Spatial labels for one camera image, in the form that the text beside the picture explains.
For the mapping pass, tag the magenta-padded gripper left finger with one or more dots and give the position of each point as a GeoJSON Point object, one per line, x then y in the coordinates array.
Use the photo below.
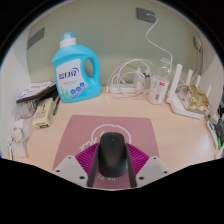
{"type": "Point", "coordinates": [70, 168]}

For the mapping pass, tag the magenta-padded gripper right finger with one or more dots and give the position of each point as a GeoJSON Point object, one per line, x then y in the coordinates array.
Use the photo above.
{"type": "Point", "coordinates": [151, 168]}

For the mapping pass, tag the black computer mouse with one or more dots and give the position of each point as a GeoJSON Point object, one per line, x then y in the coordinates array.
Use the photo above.
{"type": "Point", "coordinates": [112, 155]}

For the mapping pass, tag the pink mouse pad with drawing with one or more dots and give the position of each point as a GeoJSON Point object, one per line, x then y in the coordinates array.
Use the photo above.
{"type": "Point", "coordinates": [76, 133]}

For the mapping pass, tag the clear plastic bags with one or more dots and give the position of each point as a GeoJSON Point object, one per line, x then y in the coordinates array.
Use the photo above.
{"type": "Point", "coordinates": [20, 133]}

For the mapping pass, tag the small beige box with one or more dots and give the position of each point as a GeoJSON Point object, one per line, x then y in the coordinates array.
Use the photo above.
{"type": "Point", "coordinates": [43, 113]}

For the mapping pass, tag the black pen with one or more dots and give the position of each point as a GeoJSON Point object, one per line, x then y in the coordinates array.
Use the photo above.
{"type": "Point", "coordinates": [56, 106]}

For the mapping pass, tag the white remote control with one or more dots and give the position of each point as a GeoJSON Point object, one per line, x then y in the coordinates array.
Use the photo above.
{"type": "Point", "coordinates": [212, 131]}

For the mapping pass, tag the white router with antennas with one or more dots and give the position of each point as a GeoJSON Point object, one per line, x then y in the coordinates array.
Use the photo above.
{"type": "Point", "coordinates": [176, 100]}

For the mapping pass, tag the clear plastic bottle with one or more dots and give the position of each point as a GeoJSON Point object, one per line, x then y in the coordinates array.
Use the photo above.
{"type": "Point", "coordinates": [158, 88]}

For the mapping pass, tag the gold foil snack bag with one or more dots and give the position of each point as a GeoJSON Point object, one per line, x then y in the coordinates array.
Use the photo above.
{"type": "Point", "coordinates": [197, 100]}

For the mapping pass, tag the white power strip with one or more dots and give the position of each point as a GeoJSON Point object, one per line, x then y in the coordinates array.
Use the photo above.
{"type": "Point", "coordinates": [128, 88]}

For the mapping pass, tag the stack of books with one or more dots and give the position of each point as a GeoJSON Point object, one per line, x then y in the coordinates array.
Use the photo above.
{"type": "Point", "coordinates": [35, 90]}

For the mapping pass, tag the blue detergent bottle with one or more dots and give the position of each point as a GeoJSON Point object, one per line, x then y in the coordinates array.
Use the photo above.
{"type": "Point", "coordinates": [71, 75]}

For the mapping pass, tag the white wall charger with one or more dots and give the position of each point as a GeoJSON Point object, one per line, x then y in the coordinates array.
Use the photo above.
{"type": "Point", "coordinates": [198, 42]}

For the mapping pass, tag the grey blank wall plate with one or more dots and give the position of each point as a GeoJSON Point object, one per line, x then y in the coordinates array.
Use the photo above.
{"type": "Point", "coordinates": [36, 38]}

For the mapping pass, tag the grey wall socket plate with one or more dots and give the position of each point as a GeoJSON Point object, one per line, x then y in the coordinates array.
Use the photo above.
{"type": "Point", "coordinates": [145, 15]}

